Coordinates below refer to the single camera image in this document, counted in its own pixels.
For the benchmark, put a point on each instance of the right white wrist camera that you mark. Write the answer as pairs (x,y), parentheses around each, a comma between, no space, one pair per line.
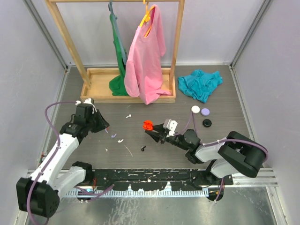
(170,127)

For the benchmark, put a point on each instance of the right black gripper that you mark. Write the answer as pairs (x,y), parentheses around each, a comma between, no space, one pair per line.
(161,135)

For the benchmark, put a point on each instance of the white earbud charging case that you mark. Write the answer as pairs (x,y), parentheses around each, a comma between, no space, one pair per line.
(195,109)

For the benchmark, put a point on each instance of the grey slotted cable duct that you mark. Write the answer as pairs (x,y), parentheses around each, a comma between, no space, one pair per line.
(167,192)

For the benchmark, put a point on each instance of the pink shirt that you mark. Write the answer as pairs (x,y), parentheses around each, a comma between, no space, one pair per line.
(143,76)

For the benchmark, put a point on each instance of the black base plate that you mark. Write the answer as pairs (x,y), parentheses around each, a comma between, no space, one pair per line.
(151,179)

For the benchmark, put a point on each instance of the wooden clothes rack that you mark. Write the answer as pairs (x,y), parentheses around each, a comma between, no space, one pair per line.
(96,80)

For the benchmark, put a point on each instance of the yellow orange hanger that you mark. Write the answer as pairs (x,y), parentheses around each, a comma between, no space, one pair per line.
(148,18)

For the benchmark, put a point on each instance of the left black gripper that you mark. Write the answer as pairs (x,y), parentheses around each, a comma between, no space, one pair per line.
(102,124)

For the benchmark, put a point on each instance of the black earbud charging case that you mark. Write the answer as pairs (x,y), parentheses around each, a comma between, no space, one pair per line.
(206,123)

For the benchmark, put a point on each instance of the teal crumpled shirt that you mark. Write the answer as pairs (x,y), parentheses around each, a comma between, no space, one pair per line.
(199,85)

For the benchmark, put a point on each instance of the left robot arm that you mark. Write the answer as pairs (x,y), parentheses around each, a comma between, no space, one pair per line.
(40,193)

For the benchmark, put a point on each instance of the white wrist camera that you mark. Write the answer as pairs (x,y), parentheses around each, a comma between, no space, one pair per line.
(170,127)
(90,101)

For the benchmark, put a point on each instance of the grey blue hanger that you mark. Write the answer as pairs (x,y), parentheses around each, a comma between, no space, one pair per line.
(114,21)

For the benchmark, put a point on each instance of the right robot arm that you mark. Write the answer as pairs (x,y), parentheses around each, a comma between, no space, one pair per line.
(230,155)

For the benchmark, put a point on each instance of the green shirt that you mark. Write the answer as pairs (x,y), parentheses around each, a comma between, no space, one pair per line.
(116,85)

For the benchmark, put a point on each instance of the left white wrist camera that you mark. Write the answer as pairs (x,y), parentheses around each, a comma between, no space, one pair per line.
(90,101)

